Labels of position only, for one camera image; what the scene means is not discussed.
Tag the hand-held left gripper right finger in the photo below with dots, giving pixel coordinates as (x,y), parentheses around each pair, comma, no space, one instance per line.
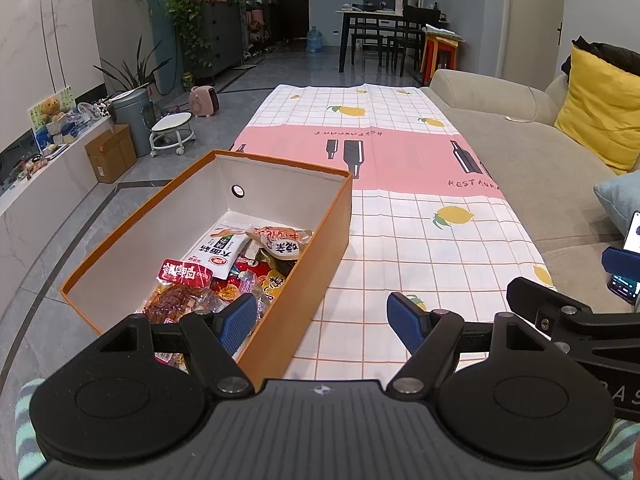
(405,325)

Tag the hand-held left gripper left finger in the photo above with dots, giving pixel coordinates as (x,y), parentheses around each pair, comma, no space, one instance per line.
(240,322)

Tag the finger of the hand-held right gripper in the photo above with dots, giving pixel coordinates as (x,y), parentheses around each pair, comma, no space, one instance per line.
(590,347)
(530,292)

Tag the white green snack packet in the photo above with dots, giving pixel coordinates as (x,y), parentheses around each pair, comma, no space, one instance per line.
(225,252)

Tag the clear red nut snack packet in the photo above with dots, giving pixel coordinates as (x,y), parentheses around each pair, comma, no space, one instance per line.
(170,305)

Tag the white red label snack packet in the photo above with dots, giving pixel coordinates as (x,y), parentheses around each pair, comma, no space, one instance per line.
(180,272)

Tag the orange cardboard box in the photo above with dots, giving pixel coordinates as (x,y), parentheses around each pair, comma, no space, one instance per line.
(310,280)

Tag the brown white snack packet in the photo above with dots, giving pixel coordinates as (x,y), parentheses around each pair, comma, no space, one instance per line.
(290,249)

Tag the orange shrimp print snack packet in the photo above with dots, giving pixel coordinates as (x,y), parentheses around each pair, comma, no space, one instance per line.
(275,233)

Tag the dark smartphone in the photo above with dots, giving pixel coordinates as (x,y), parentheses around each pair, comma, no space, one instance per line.
(625,285)

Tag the blue phone holder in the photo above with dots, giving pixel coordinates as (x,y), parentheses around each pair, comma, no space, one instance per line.
(620,260)

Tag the beige sofa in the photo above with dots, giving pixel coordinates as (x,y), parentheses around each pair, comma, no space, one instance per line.
(525,160)

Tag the light blue pillow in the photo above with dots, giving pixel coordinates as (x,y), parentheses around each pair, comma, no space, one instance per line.
(620,195)

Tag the lemon print checked tablecloth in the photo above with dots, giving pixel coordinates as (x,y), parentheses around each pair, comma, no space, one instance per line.
(400,170)

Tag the yellow pillow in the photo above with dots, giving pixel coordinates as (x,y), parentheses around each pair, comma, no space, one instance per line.
(600,110)

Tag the white wheeled stool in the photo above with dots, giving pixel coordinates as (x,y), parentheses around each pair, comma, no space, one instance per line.
(172,122)

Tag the brown cardboard carton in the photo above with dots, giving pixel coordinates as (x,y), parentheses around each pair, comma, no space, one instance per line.
(110,155)

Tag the pink heater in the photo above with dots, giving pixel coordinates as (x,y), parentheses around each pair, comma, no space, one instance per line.
(205,100)

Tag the grey trash bin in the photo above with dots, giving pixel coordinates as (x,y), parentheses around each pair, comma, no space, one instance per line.
(130,120)

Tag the teal striped clothing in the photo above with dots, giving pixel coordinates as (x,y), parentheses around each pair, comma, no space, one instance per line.
(25,425)

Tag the white low console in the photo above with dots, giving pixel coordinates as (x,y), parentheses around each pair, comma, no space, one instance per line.
(40,180)

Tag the dark cloth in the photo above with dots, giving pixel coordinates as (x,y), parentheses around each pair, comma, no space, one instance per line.
(615,52)

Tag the orange stool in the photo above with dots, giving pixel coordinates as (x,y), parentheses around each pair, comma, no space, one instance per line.
(440,45)

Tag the long-leaf potted plant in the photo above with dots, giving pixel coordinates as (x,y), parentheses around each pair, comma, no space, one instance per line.
(132,72)

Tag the dark grey cabinet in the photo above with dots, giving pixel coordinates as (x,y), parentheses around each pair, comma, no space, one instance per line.
(220,40)

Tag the teddy bear picture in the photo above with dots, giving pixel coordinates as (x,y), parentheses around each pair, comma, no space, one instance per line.
(50,110)

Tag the black dining chair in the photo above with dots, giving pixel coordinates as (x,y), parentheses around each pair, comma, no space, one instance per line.
(407,35)
(370,40)

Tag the blue water jug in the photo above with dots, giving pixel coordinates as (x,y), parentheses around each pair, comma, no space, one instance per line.
(314,40)

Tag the shoe rack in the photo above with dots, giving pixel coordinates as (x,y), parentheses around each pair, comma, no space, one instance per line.
(257,25)

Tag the trailing green plant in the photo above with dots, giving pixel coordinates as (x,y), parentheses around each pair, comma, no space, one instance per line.
(182,15)

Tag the black dining table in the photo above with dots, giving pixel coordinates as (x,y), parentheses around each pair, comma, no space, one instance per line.
(370,14)

